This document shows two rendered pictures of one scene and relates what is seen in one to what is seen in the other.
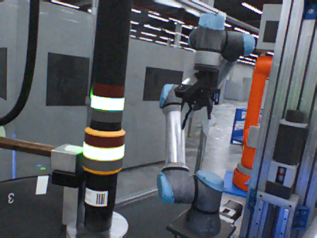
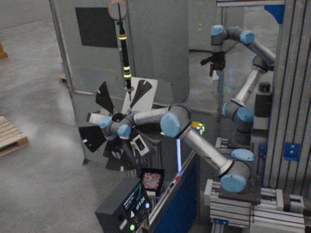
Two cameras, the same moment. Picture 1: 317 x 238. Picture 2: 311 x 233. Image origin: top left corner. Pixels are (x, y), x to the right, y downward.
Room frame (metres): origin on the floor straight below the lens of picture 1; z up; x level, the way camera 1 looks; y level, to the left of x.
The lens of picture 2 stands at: (-0.02, -1.76, 2.20)
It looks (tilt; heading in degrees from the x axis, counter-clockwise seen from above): 28 degrees down; 76
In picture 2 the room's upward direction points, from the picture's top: 5 degrees counter-clockwise
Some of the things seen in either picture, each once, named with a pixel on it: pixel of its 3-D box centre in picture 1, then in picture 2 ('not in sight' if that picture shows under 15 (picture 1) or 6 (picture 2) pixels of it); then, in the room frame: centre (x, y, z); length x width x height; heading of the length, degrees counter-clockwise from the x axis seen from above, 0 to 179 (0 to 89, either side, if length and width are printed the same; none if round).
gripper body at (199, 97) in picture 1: (204, 86); (217, 60); (0.84, -0.13, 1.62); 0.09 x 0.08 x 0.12; 137
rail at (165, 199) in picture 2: not in sight; (176, 184); (0.47, -0.26, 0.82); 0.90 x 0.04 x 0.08; 47
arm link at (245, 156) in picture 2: not in sight; (241, 162); (0.73, -0.65, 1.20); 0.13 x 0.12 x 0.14; 45
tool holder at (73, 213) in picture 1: (92, 193); (128, 82); (0.28, 0.07, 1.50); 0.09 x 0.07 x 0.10; 82
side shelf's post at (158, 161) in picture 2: not in sight; (159, 162); (0.57, 0.54, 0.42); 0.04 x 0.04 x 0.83; 47
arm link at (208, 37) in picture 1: (209, 34); (217, 35); (0.84, -0.12, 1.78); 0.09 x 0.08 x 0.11; 8
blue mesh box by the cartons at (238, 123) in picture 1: (257, 127); not in sight; (7.13, -2.72, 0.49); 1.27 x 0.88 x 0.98; 134
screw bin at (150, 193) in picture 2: not in sight; (150, 181); (0.30, -0.20, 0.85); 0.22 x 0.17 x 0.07; 61
